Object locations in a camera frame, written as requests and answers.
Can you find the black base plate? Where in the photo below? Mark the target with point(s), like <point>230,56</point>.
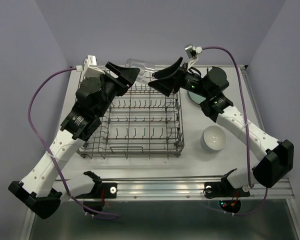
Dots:
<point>219,189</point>
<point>107,191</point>

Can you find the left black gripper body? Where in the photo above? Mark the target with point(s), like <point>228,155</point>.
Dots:
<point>112,88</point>

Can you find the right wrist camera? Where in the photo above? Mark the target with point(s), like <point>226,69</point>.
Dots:
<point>192,53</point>

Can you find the grey wire dish rack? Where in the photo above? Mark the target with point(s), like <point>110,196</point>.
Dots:
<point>142,123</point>

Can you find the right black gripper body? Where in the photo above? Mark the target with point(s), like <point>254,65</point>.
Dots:
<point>193,83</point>

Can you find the aluminium mounting rail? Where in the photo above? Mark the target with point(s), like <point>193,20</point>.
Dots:
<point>169,189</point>

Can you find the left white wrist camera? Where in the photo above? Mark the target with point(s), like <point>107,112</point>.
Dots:
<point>89,68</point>

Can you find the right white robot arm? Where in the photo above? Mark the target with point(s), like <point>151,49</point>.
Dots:
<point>275,157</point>

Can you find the clear glass cup back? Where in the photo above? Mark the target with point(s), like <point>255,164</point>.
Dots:
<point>146,68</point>

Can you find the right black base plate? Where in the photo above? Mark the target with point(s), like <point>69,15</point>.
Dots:
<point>219,189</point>

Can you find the light green flower plate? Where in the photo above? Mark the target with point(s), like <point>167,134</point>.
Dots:
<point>195,99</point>

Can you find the white ribbed bowl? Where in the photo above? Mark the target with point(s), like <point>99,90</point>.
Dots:
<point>213,139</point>

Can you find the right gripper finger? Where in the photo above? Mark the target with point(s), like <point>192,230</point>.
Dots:
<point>165,85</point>
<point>168,70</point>

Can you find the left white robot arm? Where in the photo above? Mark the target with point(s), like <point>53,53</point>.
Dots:
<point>45,188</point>

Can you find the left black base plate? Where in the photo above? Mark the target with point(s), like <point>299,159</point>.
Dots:
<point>107,191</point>

